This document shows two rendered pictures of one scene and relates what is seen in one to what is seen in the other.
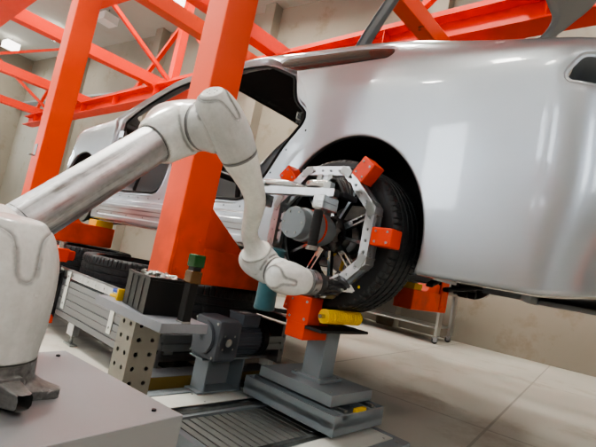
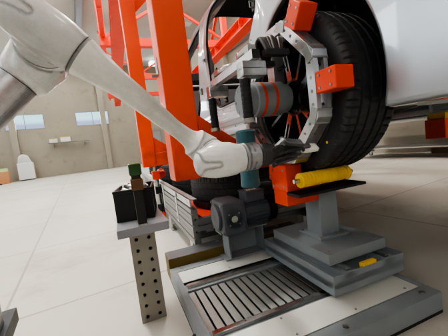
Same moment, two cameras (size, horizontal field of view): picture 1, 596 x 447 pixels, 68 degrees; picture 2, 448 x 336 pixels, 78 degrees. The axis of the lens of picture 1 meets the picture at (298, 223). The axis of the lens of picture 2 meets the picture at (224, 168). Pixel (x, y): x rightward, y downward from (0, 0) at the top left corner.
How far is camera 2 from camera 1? 79 cm
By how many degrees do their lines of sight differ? 29
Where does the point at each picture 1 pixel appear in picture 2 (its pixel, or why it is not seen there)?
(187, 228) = not seen: hidden behind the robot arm
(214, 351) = (223, 228)
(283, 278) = (204, 164)
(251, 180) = (99, 76)
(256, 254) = (191, 145)
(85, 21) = (129, 23)
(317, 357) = (317, 217)
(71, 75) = (135, 62)
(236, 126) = (31, 21)
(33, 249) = not seen: outside the picture
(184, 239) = (178, 147)
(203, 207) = (187, 117)
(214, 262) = not seen: hidden behind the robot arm
